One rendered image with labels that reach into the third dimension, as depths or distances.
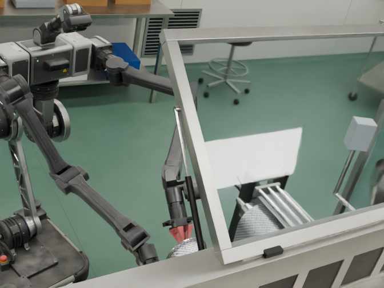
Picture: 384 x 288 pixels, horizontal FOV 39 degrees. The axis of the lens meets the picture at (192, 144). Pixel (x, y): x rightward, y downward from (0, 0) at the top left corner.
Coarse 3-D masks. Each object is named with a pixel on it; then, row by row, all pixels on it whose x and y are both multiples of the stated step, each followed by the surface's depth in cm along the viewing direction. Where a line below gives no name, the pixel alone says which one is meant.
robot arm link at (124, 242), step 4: (148, 236) 185; (124, 240) 183; (144, 240) 184; (124, 244) 182; (128, 244) 182; (140, 244) 183; (128, 248) 182; (132, 248) 182; (136, 248) 182; (132, 252) 183; (136, 252) 188; (136, 256) 191; (136, 260) 191; (140, 260) 187; (140, 264) 189
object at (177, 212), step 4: (172, 204) 179; (176, 204) 178; (180, 204) 180; (184, 204) 180; (168, 208) 180; (172, 208) 178; (176, 208) 178; (180, 208) 178; (184, 208) 179; (172, 212) 178; (176, 212) 178; (180, 212) 178; (184, 212) 178; (172, 216) 178; (176, 216) 177; (180, 216) 177; (184, 216) 178; (172, 220) 175; (176, 220) 176; (188, 220) 178; (192, 220) 180; (164, 224) 178; (168, 224) 179
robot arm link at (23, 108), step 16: (16, 80) 194; (0, 96) 193; (32, 96) 199; (16, 112) 200; (32, 112) 199; (32, 128) 199; (48, 144) 203; (48, 160) 206; (64, 160) 208; (64, 176) 202
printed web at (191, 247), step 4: (184, 244) 169; (188, 244) 169; (192, 244) 169; (196, 244) 170; (180, 248) 168; (184, 248) 168; (188, 248) 168; (192, 248) 168; (196, 248) 168; (176, 252) 168; (180, 252) 167; (184, 252) 167; (188, 252) 166; (192, 252) 166; (172, 256) 169; (176, 256) 167
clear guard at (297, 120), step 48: (192, 48) 129; (240, 48) 135; (288, 48) 143; (336, 48) 151; (192, 96) 125; (240, 96) 131; (288, 96) 138; (336, 96) 146; (240, 144) 127; (288, 144) 133; (336, 144) 141; (240, 192) 123; (288, 192) 129; (336, 192) 136; (240, 240) 120
